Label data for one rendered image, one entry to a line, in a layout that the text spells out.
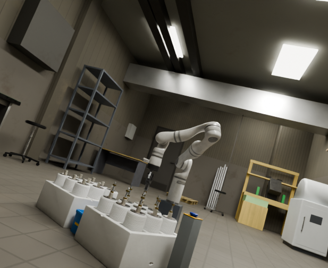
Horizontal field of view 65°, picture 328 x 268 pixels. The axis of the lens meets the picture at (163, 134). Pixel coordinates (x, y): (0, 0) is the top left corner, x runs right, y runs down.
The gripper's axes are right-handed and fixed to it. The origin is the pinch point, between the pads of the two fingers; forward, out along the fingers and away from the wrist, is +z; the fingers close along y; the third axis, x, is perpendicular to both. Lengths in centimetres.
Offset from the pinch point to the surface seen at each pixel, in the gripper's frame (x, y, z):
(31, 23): 263, 172, -162
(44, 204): 60, 6, 31
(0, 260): 32, -67, 35
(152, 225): -12.2, -28.5, 14.4
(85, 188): 35.1, -2.2, 12.2
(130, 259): -8, -40, 29
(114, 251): -0.5, -40.3, 27.9
